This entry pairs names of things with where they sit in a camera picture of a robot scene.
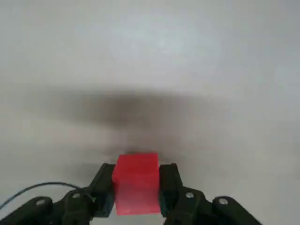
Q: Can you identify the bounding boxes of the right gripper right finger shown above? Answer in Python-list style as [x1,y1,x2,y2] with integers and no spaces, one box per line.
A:
[158,163,263,225]

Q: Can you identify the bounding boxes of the thin dark wrist cable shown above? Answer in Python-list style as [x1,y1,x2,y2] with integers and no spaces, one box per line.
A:
[0,181,82,210]

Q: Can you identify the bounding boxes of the red magnetic block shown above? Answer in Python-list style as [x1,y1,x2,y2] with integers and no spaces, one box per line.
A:
[112,152,161,216]

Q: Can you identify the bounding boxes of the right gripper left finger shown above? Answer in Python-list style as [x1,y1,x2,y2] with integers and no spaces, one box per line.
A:
[2,163,117,225]

